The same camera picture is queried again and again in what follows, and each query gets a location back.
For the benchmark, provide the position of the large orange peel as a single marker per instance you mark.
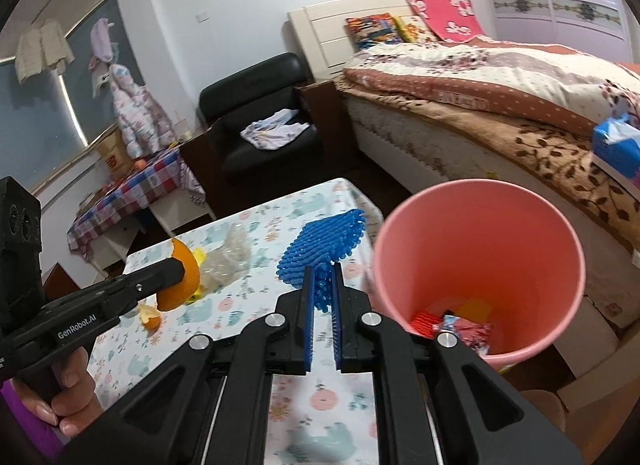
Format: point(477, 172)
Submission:
point(185, 290)

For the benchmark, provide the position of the dark window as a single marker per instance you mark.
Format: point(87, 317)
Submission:
point(30, 135)

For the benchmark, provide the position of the pastel puffer jacket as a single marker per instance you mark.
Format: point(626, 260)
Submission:
point(137, 120)

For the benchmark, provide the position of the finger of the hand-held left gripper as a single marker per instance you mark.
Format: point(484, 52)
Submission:
point(150, 277)

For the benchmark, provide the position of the floral bear print tablecloth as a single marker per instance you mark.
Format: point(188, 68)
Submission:
point(240, 240)

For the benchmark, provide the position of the purple hat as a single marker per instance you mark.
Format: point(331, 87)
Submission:
point(102, 40)

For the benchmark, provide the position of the plaid tablecloth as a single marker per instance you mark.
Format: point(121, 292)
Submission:
point(130, 185)

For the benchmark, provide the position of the white hanging garment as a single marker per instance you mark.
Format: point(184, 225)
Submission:
point(40, 50)

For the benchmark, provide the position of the white printed cloth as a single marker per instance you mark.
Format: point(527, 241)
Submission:
point(272, 132)

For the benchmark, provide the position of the plastic cup with straw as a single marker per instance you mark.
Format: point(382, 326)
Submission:
point(186, 131)

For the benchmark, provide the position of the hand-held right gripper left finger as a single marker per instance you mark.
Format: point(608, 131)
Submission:
point(307, 315)

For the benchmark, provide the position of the blue tissue pack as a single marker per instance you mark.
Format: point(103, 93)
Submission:
point(615, 150)

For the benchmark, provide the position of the small orange peel piece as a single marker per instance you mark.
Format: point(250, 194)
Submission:
point(150, 317)

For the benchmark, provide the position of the pink plastic bin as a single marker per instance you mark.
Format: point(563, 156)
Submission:
point(480, 245)

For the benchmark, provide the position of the white bed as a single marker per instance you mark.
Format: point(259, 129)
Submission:
point(325, 35)

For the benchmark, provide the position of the yellow cushion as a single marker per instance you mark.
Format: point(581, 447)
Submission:
point(415, 29)

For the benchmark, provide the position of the white desk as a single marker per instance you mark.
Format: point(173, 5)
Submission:
point(175, 215)

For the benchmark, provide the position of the pink candy wrapper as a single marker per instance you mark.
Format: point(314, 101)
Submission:
point(465, 335)

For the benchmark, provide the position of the colourful printed cushion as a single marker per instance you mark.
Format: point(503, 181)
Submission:
point(372, 30)

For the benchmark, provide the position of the red foam net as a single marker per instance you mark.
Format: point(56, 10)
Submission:
point(425, 322)

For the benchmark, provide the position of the brown leaf pattern blanket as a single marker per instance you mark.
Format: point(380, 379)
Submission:
point(550, 160)

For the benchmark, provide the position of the yellow plastic piece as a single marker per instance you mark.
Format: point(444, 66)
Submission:
point(201, 257)

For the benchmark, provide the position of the person's left hand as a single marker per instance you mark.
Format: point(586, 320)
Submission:
point(75, 395)

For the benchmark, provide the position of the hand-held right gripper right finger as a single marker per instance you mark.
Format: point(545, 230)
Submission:
point(339, 315)

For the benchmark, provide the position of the pink flower pillow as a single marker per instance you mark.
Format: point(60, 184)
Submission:
point(445, 15)

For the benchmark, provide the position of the white cap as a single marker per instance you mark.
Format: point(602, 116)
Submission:
point(101, 79)

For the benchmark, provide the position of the brown paper bag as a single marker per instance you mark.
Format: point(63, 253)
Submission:
point(115, 157)

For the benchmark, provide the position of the floral patchwork quilt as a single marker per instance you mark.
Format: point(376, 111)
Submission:
point(500, 70)

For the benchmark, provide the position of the black leather armchair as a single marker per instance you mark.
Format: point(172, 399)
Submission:
point(260, 90)

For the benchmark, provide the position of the blue spiky massage pad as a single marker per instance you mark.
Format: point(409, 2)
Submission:
point(320, 250)

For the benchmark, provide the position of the clear plastic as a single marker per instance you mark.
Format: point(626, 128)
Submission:
point(227, 260)

